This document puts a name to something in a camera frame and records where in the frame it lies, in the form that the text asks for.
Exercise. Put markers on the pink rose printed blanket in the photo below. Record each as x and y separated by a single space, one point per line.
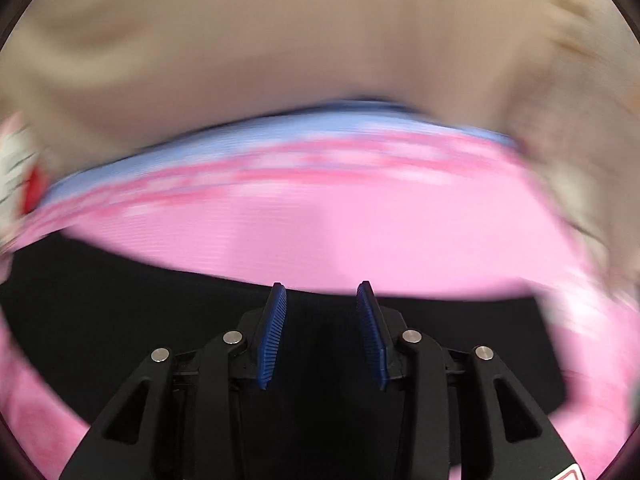
300 220

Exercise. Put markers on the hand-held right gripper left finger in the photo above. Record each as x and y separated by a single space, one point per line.
272 340

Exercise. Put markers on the white cat face pillow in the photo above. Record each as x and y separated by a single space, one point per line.
15 165

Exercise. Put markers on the black pants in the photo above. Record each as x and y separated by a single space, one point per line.
150 305

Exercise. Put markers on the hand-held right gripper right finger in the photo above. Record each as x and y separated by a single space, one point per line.
371 340

